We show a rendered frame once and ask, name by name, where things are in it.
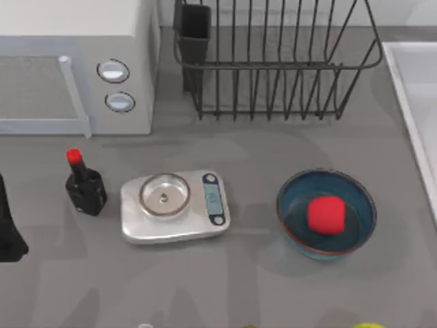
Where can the pale microwave oven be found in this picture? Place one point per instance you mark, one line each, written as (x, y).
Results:
(136, 68)

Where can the microwave knob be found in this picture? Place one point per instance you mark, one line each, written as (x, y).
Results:
(119, 101)
(113, 71)

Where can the silver kitchen scale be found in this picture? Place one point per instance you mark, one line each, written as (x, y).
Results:
(170, 225)

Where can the microwave oven door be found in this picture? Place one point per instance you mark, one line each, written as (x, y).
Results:
(37, 89)

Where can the black cutlery holder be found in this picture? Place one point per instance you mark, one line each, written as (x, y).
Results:
(193, 30)

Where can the black bottle with red cap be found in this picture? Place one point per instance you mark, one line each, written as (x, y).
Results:
(83, 191)

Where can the blue bowl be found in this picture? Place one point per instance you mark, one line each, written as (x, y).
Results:
(297, 205)

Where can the red cube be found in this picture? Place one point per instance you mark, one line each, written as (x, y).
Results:
(326, 216)

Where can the green round object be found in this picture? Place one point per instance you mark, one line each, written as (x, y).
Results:
(368, 325)

